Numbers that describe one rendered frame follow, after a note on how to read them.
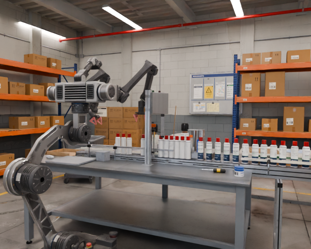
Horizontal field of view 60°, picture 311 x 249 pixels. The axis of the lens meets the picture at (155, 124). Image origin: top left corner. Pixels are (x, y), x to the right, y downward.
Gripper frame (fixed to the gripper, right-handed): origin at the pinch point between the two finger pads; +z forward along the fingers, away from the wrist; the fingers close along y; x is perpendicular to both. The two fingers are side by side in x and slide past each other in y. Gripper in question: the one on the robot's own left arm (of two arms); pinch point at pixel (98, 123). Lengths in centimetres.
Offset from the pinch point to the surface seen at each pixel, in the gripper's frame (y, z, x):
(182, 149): -1, 73, -57
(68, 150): 13, -6, 59
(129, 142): -1.1, 36.1, -17.8
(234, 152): -1, 101, -92
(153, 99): -17, 25, -68
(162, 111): -9, 36, -65
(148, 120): -16, 36, -52
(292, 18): 433, -43, -304
